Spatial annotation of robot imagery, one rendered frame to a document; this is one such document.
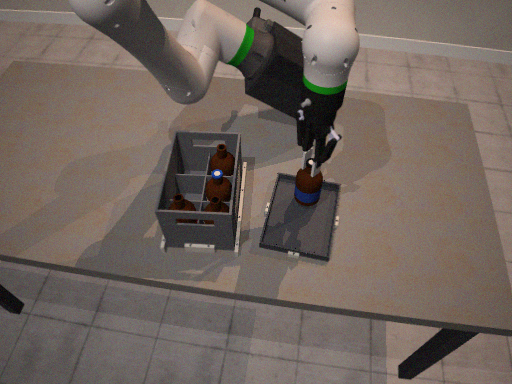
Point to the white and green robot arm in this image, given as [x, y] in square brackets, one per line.
[209, 34]

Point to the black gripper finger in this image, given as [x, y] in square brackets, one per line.
[322, 153]
[304, 131]

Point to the grey divided crate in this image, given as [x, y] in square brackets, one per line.
[184, 160]

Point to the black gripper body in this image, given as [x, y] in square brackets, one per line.
[324, 121]

